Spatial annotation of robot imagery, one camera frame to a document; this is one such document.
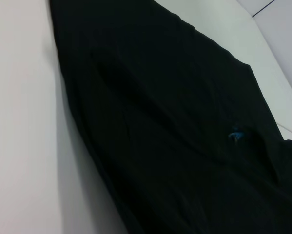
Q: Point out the black t-shirt with FREE print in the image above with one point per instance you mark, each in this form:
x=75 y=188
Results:
x=172 y=122

